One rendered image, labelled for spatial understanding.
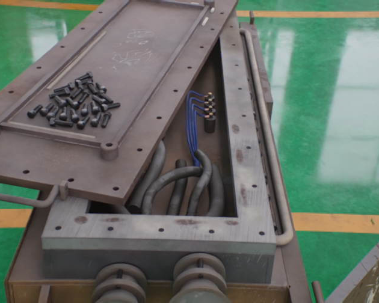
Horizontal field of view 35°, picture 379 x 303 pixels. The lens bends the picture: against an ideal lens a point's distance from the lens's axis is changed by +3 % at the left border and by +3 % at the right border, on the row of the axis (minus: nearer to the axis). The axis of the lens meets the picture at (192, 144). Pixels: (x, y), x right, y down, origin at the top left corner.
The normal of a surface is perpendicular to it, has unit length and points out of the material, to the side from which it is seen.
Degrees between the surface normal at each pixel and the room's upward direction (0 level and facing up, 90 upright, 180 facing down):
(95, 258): 90
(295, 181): 0
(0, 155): 0
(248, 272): 90
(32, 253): 0
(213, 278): 90
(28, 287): 90
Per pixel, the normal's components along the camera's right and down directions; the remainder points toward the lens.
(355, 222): 0.04, -0.83
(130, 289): 0.00, 0.55
